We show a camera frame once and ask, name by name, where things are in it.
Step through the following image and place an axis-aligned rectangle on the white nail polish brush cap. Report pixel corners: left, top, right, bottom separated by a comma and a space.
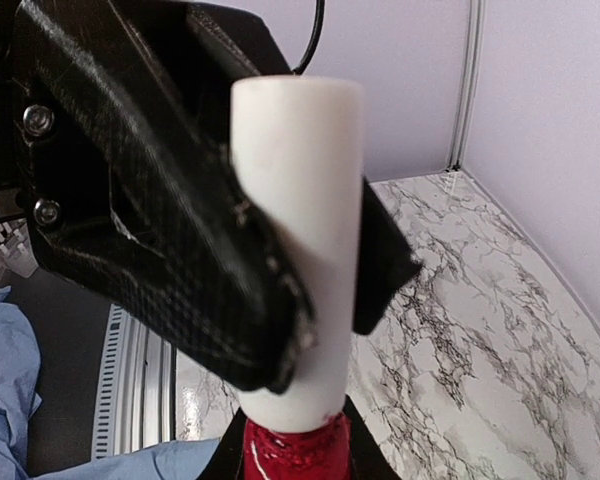
230, 76, 364, 433

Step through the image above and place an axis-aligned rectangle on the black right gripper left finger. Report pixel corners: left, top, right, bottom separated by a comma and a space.
199, 408, 245, 480

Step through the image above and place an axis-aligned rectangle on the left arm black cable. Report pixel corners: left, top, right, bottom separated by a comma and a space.
292, 0, 327, 76

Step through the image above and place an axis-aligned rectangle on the blue shirt sleeve forearm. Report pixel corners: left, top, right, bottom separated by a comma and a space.
0, 284, 221, 480

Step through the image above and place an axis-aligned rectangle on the left aluminium corner post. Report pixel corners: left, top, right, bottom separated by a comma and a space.
447, 0, 487, 171

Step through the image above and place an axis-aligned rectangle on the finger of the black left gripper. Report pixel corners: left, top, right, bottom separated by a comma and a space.
114, 1, 421, 336
12, 1, 316, 394

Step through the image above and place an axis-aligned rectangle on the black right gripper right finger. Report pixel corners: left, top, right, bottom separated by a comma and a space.
343, 396, 400, 480

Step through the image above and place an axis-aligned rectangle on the red nail polish bottle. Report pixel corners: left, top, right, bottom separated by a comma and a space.
243, 413, 351, 480

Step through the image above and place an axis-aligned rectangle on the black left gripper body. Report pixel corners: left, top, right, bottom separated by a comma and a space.
0, 0, 41, 291

